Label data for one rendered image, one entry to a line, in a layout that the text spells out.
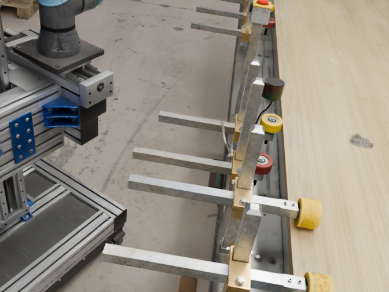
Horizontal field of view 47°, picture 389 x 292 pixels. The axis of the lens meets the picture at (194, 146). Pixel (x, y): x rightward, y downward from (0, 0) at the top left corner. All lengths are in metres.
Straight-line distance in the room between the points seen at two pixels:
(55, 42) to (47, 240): 0.89
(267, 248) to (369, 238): 0.39
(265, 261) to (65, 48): 0.98
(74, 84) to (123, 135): 1.44
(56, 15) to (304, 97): 0.99
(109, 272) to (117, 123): 1.22
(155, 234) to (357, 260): 1.33
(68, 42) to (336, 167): 0.99
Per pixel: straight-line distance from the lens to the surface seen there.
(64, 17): 1.60
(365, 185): 1.52
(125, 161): 2.79
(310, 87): 1.97
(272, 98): 1.35
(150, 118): 3.18
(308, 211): 1.23
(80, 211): 2.19
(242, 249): 1.04
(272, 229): 1.65
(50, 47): 1.63
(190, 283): 2.11
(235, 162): 1.48
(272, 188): 1.81
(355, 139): 1.69
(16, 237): 2.13
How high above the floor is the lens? 1.78
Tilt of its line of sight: 37 degrees down
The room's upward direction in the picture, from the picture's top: 9 degrees clockwise
